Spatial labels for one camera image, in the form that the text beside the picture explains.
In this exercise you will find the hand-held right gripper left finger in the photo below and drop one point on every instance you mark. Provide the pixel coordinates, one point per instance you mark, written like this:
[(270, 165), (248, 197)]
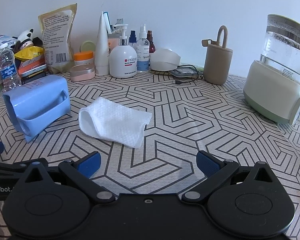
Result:
[(90, 163)]

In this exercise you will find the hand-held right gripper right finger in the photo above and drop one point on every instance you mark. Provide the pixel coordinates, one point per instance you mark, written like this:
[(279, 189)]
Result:
[(207, 163)]

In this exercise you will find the white wet wipe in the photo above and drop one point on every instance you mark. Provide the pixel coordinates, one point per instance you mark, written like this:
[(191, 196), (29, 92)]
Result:
[(115, 120)]

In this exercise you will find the blue plastic container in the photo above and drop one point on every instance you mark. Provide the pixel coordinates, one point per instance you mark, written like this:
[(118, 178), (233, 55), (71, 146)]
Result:
[(40, 97)]

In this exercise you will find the geometric patterned tablecloth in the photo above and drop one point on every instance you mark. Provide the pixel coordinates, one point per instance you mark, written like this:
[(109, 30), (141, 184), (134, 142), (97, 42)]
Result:
[(190, 120)]

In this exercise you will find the blue label water bottle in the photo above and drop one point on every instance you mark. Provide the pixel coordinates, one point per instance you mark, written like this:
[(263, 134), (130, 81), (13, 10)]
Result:
[(8, 70)]

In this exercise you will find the black box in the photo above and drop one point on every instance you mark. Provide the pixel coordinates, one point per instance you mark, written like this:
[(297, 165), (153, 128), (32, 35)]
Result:
[(36, 77)]

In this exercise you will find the orange box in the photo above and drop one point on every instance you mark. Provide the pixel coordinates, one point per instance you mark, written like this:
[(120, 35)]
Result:
[(31, 63)]

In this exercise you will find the pink case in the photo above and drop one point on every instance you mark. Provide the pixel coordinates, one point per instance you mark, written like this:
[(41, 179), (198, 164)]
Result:
[(82, 73)]

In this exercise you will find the cream kettle base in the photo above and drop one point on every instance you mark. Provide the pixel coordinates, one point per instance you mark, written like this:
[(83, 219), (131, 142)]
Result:
[(270, 92)]

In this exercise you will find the yellow packet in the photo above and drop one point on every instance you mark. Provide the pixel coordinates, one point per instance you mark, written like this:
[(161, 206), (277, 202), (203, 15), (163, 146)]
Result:
[(28, 53)]

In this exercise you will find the orange lid jar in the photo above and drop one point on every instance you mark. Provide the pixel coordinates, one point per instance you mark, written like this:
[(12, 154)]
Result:
[(83, 58)]

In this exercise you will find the white pump bottle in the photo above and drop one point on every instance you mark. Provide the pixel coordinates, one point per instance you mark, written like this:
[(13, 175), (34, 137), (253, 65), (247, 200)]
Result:
[(123, 62)]

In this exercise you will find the blue and white pack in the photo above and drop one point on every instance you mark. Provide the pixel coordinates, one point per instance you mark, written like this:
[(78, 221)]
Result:
[(2, 40)]

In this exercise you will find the white round lamp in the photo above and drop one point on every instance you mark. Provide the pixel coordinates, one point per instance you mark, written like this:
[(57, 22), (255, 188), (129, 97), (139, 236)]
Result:
[(165, 60)]

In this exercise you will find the panda toy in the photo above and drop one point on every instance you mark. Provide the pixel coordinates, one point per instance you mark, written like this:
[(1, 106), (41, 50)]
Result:
[(25, 38)]

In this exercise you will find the white tube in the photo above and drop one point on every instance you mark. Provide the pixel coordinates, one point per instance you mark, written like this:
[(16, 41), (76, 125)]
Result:
[(102, 47)]

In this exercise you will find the green round compact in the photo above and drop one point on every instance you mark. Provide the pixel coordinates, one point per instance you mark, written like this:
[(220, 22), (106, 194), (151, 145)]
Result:
[(88, 46)]

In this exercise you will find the clear spray bottle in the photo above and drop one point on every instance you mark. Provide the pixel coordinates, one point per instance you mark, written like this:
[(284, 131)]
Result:
[(143, 52)]

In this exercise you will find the pink bottle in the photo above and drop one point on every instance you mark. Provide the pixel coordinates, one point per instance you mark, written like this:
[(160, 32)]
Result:
[(113, 42)]

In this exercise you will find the beige refill pouch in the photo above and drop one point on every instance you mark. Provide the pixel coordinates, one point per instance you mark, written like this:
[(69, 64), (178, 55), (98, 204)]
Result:
[(57, 37)]

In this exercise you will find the brown glass bottle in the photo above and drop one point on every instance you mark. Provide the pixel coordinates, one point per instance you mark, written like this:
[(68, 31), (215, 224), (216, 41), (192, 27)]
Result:
[(151, 43)]

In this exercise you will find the dark blue spray bottle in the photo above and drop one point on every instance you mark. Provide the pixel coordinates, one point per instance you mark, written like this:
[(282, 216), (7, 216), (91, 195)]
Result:
[(132, 37)]

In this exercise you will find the glass kettle jug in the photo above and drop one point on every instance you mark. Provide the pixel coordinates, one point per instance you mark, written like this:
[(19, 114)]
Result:
[(282, 42)]

